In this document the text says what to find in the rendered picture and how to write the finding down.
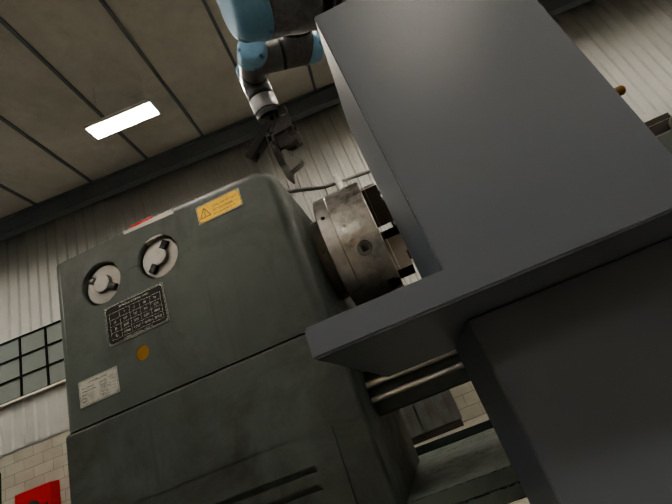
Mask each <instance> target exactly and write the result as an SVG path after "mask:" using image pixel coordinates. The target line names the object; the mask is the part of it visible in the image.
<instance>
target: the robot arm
mask: <svg viewBox="0 0 672 504"><path fill-rule="evenodd" d="M216 1H217V3H218V5H219V7H220V10H221V14H222V16H223V18H224V21H225V23H226V25H227V27H228V28H229V30H230V32H231V33H232V35H233V36H234V37H235V38H236V39H237V40H238V41H239V42H238V44H237V62H238V64H237V66H236V73H237V76H238V80H239V82H240V83H241V85H242V87H243V89H244V92H245V94H246V96H247V99H248V101H249V103H250V105H251V108H252V110H253V112H254V114H255V116H256V117H257V119H258V122H259V123H261V124H263V126H262V128H261V129H260V131H259V132H258V134H257V136H256V137H255V139H254V141H253V142H252V144H251V146H250V147H249V149H248V151H247V152H246V154H245V156H246V157H247V158H248V159H250V160H251V161H253V162H255V163H257V162H258V160H259V159H260V157H261V155H262V154H263V152H264V150H265V149H266V147H267V145H268V144H269V146H270V148H271V150H272V151H273V153H274V155H275V157H276V159H277V161H278V163H279V165H280V167H281V169H282V171H283V172H284V174H285V176H286V178H287V179H288V180H289V181H290V182H292V183H293V184H295V179H294V176H293V175H294V174H295V173H296V172H297V171H298V170H300V169H301V168H302V167H303V166H304V161H303V160H302V159H301V158H300V157H299V156H292V154H291V153H289V151H290V150H291V151H294V150H296V149H298V147H300V146H302V145H303V143H302V140H301V138H300V136H299V133H298V131H297V127H296V125H295V124H294V123H293V122H292V120H291V118H290V116H289V114H288V110H287V108H286V107H285V105H284V104H281V105H279V103H278V100H277V98H276V96H275V94H274V91H273V89H272V87H271V85H270V82H269V80H268V74H270V73H274V72H279V71H283V70H287V69H292V68H296V67H301V66H308V65H311V64H314V63H316V62H319V61H321V59H322V57H323V46H322V42H321V39H320V36H319V33H318V32H317V31H313V30H317V26H316V23H315V20H314V18H315V16H317V15H319V14H321V13H323V12H325V11H327V10H329V9H331V8H333V7H335V6H337V5H339V4H341V3H343V2H345V1H347V0H216ZM279 37H282V38H279ZM274 38H278V39H274ZM270 39H273V40H270ZM294 125H295V126H294Z"/></svg>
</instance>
